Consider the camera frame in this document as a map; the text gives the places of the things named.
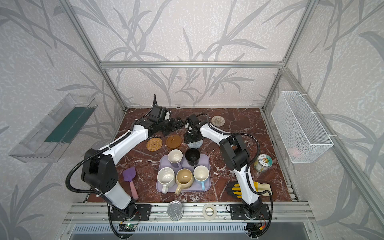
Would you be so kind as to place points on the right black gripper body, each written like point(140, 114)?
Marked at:
point(192, 135)

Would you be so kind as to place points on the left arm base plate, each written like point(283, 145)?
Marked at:
point(139, 212)

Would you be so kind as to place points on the pink object in basket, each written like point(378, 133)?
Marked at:
point(295, 153)

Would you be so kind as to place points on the lavender plastic tray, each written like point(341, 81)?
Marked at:
point(196, 186)

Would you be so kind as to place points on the brown wooden coaster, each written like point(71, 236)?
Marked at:
point(174, 141)

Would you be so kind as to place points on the white tape roll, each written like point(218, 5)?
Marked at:
point(209, 212)

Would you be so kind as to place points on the green labelled tin can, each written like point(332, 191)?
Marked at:
point(263, 163)

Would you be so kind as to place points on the purple pink spatula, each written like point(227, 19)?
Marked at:
point(129, 175)

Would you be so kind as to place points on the white wire basket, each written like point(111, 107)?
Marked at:
point(299, 126)

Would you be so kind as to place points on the large white mug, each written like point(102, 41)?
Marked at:
point(166, 179)

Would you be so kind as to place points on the white mug blue handle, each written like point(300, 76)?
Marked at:
point(201, 175)

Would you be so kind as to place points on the yellow black work glove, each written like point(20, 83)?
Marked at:
point(233, 189)

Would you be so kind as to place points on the clear glass jar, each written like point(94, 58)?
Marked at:
point(175, 210)

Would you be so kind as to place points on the black mug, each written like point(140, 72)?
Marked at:
point(193, 156)

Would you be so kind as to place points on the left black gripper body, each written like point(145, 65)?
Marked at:
point(175, 124)

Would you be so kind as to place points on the light blue woven coaster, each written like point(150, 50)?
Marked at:
point(195, 145)

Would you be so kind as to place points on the beige mug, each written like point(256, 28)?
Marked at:
point(184, 180)

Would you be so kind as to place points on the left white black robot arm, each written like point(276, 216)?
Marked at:
point(99, 166)

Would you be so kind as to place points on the white mug lavender handle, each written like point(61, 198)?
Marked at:
point(175, 158)

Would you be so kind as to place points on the clear wall shelf green mat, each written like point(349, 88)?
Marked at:
point(48, 141)

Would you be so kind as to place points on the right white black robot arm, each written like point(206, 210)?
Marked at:
point(236, 157)

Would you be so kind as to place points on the green lit circuit board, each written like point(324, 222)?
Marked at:
point(128, 227)

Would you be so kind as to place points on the white patterned round coaster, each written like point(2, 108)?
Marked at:
point(218, 121)

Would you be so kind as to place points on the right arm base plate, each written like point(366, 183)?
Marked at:
point(237, 213)

